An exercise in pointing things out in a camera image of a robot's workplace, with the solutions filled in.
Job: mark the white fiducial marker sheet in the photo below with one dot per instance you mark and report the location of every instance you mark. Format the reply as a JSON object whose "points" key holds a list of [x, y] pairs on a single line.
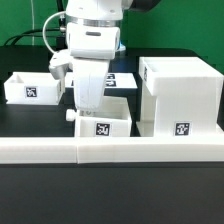
{"points": [[114, 80]]}

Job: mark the white drawer box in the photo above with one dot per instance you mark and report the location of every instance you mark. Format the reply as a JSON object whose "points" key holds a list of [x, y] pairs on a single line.
{"points": [[113, 119], [33, 88]]}

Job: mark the white rear drawer box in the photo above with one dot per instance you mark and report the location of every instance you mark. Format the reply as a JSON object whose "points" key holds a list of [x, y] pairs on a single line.
{"points": [[33, 88]]}

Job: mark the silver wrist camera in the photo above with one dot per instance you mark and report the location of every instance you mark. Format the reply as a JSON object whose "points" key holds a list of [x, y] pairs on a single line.
{"points": [[60, 64]]}

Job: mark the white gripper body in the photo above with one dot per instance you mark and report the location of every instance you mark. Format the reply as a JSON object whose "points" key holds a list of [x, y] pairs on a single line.
{"points": [[89, 83]]}

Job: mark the white drawer cabinet frame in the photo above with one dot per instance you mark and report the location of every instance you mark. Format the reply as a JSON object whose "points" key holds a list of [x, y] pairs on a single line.
{"points": [[180, 97]]}

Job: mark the white L-shaped fence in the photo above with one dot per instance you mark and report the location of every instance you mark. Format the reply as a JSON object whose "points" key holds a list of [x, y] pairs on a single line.
{"points": [[83, 150]]}

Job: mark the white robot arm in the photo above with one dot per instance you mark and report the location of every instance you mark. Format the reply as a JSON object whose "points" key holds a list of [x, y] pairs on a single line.
{"points": [[93, 37]]}

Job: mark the white front drawer box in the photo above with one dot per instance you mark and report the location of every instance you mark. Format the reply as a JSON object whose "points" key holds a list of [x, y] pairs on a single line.
{"points": [[113, 119]]}

